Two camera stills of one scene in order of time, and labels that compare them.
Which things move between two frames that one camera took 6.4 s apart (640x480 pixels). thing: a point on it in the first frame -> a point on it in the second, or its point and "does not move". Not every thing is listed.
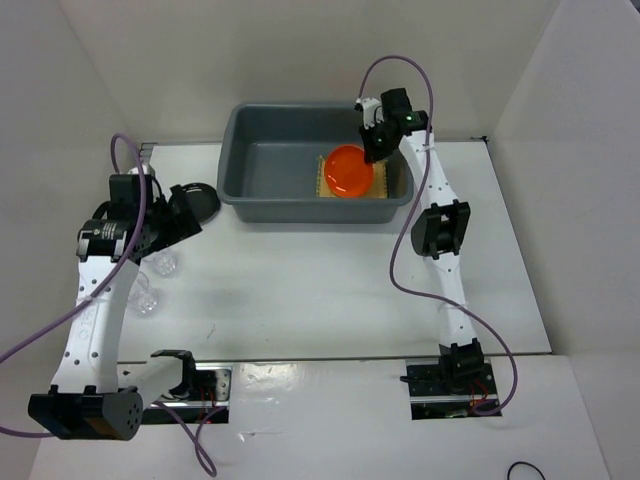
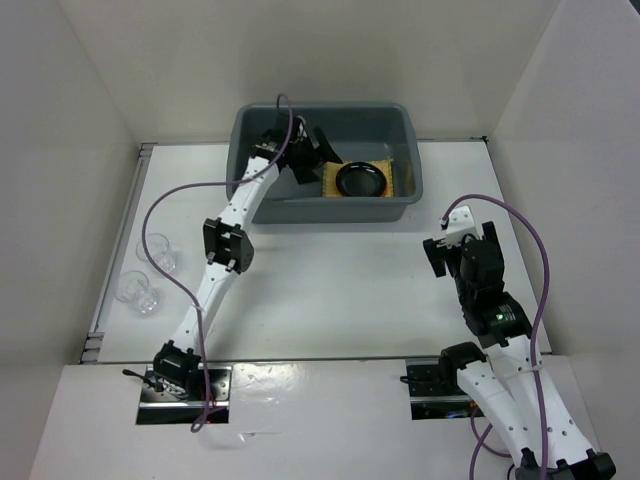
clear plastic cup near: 143,300 does not move
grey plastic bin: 270,159 does not move
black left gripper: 181,225 -> 303,172
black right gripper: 372,154 -> 437,254
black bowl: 204,200 -> 361,179
